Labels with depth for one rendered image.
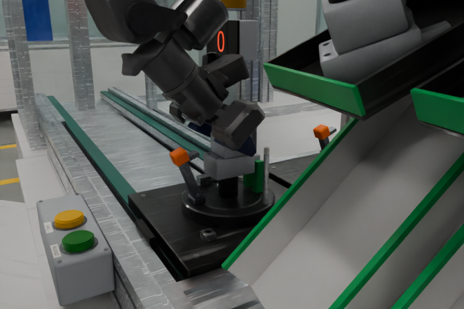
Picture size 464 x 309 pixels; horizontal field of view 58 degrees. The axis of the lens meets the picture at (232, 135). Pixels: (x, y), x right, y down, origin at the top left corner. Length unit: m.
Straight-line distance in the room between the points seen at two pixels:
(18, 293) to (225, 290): 0.35
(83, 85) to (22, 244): 0.87
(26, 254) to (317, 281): 0.55
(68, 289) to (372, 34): 0.46
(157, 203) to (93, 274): 0.15
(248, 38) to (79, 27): 0.93
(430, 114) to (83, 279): 0.46
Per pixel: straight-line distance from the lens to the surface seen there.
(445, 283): 0.33
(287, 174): 0.76
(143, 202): 0.67
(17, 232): 0.89
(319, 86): 0.29
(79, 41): 1.58
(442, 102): 0.24
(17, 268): 0.78
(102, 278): 0.59
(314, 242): 0.41
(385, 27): 0.28
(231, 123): 0.49
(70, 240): 0.59
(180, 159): 0.56
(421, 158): 0.40
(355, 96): 0.26
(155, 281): 0.51
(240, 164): 0.60
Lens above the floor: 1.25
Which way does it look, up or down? 16 degrees down
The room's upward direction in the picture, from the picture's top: straight up
